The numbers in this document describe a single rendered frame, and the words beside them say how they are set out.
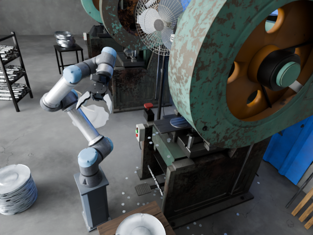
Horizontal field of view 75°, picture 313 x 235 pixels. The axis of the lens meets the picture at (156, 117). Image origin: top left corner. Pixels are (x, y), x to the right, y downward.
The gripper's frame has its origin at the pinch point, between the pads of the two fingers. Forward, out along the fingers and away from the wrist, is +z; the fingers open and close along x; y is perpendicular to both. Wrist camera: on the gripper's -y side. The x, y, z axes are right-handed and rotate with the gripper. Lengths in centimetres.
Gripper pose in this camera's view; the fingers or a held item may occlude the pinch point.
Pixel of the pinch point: (93, 111)
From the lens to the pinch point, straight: 92.7
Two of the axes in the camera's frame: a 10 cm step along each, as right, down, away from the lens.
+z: -1.1, 9.1, -4.0
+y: -0.7, 3.9, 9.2
